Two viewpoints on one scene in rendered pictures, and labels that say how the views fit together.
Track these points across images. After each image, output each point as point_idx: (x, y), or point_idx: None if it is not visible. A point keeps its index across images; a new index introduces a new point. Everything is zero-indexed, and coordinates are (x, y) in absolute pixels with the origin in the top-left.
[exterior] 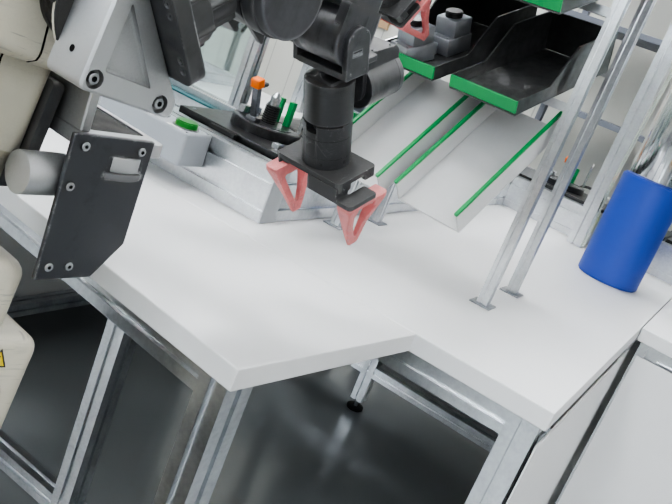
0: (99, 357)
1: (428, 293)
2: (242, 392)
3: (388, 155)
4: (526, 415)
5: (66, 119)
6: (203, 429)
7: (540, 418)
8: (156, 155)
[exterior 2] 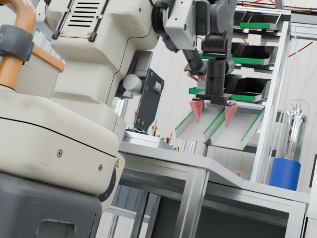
0: None
1: None
2: (206, 177)
3: (201, 131)
4: (299, 199)
5: (138, 69)
6: (195, 193)
7: (305, 198)
8: (163, 87)
